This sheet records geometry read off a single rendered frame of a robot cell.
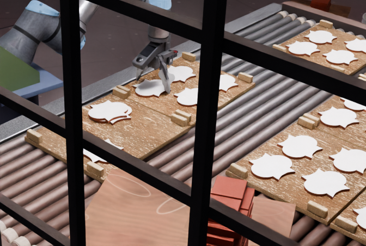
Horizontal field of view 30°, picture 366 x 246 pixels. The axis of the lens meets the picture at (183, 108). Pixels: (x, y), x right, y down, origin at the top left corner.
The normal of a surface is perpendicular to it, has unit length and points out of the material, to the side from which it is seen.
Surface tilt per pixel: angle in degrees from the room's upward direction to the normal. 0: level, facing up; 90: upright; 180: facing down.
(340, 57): 0
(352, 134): 0
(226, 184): 0
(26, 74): 90
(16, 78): 90
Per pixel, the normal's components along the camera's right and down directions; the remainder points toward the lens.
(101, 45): 0.05, -0.87
